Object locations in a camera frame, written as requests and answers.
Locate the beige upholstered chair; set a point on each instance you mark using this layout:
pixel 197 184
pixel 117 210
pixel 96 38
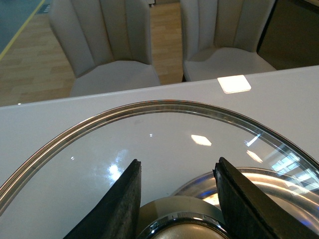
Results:
pixel 107 43
pixel 220 37

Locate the right beige upholstered chair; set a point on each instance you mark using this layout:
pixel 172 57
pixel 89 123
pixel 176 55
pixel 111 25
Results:
pixel 220 37

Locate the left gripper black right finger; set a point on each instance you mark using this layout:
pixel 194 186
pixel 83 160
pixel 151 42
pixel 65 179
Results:
pixel 248 212

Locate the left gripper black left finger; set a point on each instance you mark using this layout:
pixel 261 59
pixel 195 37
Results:
pixel 116 214

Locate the glass pot lid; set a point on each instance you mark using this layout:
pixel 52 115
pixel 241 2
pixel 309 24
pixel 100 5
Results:
pixel 175 141

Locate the white electric cooking pot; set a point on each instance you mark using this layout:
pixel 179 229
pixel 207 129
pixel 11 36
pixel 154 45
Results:
pixel 297 194

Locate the left beige upholstered chair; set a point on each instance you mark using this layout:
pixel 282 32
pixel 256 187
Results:
pixel 107 43

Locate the black washing machine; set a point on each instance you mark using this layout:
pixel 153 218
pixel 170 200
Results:
pixel 291 39

